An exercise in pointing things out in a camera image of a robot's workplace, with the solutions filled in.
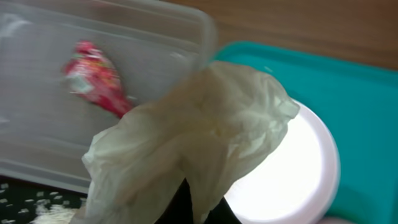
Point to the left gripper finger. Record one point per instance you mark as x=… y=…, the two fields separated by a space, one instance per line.
x=179 y=210

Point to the white napkin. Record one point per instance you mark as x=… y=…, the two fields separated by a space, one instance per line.
x=212 y=129

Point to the large white plate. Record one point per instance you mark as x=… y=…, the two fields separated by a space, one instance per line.
x=295 y=184

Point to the pile of rice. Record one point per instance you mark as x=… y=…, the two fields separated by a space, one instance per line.
x=56 y=214

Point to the red ketchup packet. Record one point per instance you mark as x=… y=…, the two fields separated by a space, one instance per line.
x=92 y=76

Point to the clear plastic bin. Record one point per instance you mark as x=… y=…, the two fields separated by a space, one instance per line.
x=45 y=128

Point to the black tray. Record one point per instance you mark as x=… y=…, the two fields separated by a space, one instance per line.
x=20 y=199

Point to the teal serving tray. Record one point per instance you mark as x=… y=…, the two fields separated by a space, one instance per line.
x=358 y=103

